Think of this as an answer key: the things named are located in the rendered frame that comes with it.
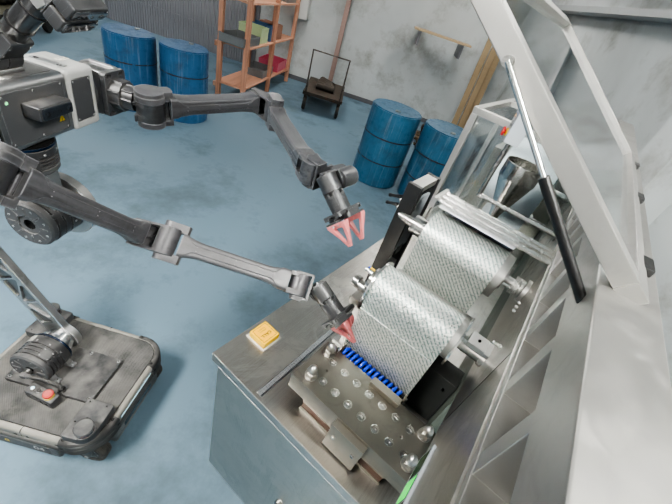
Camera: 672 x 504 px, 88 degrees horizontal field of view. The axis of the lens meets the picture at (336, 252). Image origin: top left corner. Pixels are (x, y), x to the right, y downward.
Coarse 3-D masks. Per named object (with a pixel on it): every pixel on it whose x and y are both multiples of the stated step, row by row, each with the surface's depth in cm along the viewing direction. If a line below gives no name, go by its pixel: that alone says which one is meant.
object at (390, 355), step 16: (368, 320) 96; (368, 336) 99; (384, 336) 95; (368, 352) 101; (384, 352) 97; (400, 352) 93; (416, 352) 90; (384, 368) 100; (400, 368) 96; (416, 368) 92; (400, 384) 98
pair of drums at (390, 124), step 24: (384, 120) 384; (408, 120) 381; (432, 120) 398; (360, 144) 424; (384, 144) 398; (408, 144) 405; (432, 144) 379; (360, 168) 427; (384, 168) 415; (408, 168) 415; (432, 168) 389
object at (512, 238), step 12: (444, 192) 107; (432, 204) 104; (444, 204) 102; (456, 204) 104; (468, 204) 106; (456, 216) 101; (468, 216) 100; (480, 216) 101; (480, 228) 99; (492, 228) 97; (504, 228) 99; (504, 240) 96; (516, 240) 97; (528, 240) 99; (528, 252) 93; (540, 252) 95; (552, 252) 96
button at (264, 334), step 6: (264, 324) 117; (252, 330) 114; (258, 330) 114; (264, 330) 115; (270, 330) 116; (252, 336) 113; (258, 336) 113; (264, 336) 113; (270, 336) 114; (276, 336) 115; (258, 342) 112; (264, 342) 111; (270, 342) 114
